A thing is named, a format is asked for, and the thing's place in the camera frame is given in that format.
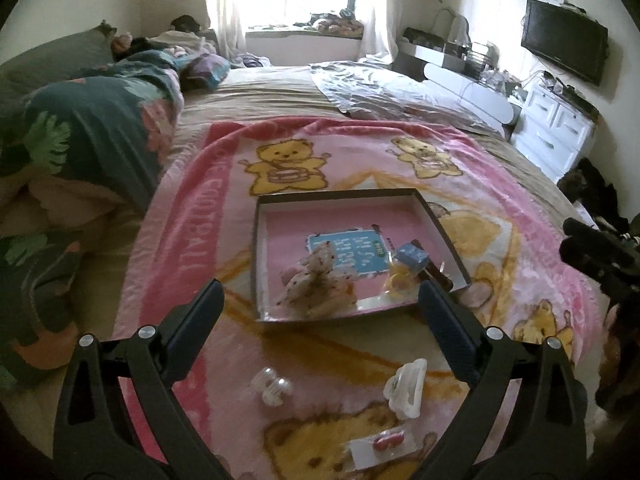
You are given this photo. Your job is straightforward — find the white drawer cabinet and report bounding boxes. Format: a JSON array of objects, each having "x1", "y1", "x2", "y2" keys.
[{"x1": 510, "y1": 84, "x2": 597, "y2": 183}]

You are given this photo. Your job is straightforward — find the white window curtain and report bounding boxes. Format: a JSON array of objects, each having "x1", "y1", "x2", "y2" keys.
[{"x1": 205, "y1": 0, "x2": 246, "y2": 58}]

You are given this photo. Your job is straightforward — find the white bed footboard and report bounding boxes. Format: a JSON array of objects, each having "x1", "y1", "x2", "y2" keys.
[{"x1": 423, "y1": 63, "x2": 520, "y2": 129}]

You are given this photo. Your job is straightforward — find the white packet with red earrings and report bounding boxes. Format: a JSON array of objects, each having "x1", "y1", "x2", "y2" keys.
[{"x1": 345, "y1": 426, "x2": 419, "y2": 470}]

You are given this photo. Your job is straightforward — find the dark floral quilt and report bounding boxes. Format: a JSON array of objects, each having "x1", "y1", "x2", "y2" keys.
[{"x1": 1, "y1": 50, "x2": 183, "y2": 390}]

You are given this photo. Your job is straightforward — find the beige floral bow hair tie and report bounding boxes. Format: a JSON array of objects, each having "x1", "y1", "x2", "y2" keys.
[{"x1": 275, "y1": 239, "x2": 359, "y2": 320}]

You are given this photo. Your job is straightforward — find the yellow item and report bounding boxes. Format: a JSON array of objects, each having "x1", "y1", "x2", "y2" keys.
[{"x1": 384, "y1": 257, "x2": 416, "y2": 296}]

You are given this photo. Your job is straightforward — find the pink shallow box tray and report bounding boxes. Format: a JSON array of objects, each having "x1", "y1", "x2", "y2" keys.
[{"x1": 252, "y1": 188, "x2": 471, "y2": 324}]

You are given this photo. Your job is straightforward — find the white cloud claw clip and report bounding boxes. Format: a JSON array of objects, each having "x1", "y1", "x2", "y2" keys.
[{"x1": 383, "y1": 358, "x2": 427, "y2": 420}]

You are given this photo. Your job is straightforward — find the black wall television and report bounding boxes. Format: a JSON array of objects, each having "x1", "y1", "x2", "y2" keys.
[{"x1": 521, "y1": 0, "x2": 608, "y2": 86}]

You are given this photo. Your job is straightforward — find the blue card in tray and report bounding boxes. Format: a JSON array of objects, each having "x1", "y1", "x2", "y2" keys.
[{"x1": 306, "y1": 229, "x2": 390, "y2": 276}]

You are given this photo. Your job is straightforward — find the brown hair clip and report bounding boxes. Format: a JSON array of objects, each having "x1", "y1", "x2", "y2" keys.
[{"x1": 424, "y1": 259, "x2": 454, "y2": 292}]

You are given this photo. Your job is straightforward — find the purple pillow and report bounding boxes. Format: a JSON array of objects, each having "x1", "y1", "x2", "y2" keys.
[{"x1": 180, "y1": 53, "x2": 231, "y2": 91}]

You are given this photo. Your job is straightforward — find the pearl white small claw clip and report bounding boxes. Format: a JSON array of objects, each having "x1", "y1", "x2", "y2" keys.
[{"x1": 250, "y1": 367, "x2": 293, "y2": 408}]

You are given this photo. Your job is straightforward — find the small blue box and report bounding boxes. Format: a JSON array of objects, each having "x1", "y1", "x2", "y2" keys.
[{"x1": 394, "y1": 243, "x2": 430, "y2": 273}]

